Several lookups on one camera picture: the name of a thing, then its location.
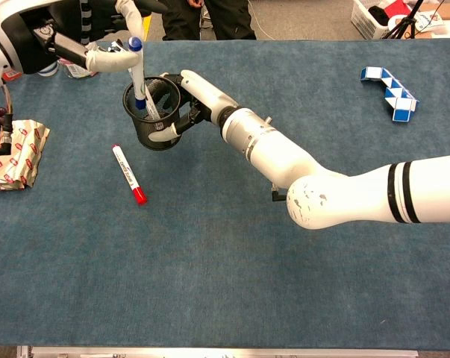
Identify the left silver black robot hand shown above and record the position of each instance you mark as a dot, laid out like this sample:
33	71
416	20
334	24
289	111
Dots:
27	37

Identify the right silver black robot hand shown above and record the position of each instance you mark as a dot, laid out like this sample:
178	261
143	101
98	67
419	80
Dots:
206	97

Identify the black-capped whiteboard marker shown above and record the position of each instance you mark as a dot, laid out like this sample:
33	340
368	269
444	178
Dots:
152	106

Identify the blue-capped whiteboard marker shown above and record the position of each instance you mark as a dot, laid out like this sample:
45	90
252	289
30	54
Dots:
138	80

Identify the black mesh pen cup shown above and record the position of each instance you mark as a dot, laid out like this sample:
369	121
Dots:
153	143

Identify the red-capped whiteboard marker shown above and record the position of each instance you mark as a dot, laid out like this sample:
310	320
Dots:
127	173

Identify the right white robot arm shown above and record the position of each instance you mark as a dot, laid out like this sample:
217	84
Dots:
321	201

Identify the person in black trousers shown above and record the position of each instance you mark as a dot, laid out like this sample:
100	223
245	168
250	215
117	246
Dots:
228	22

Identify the short yellow floor tape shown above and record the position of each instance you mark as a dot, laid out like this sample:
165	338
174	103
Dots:
147	31

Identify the black metal clamp clip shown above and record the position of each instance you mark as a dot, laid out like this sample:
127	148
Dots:
116	45

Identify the gold red-printed snack packet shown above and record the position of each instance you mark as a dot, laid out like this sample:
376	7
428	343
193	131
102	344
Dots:
23	156

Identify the white plastic basket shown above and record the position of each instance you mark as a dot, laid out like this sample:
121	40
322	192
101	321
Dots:
362	18

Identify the blue felt table cloth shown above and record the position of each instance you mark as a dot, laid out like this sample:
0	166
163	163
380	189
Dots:
224	279

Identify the black item in basket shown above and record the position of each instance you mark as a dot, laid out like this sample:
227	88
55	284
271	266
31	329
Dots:
377	15

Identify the blue white snake puzzle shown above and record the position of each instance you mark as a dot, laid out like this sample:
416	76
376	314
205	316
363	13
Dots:
402	112

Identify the red item in basket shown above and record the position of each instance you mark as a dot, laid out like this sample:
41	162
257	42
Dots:
396	7

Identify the black tripod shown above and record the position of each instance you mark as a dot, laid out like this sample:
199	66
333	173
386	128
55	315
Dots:
405	22

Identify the aluminium table edge rail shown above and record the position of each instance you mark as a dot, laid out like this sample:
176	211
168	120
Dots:
209	352

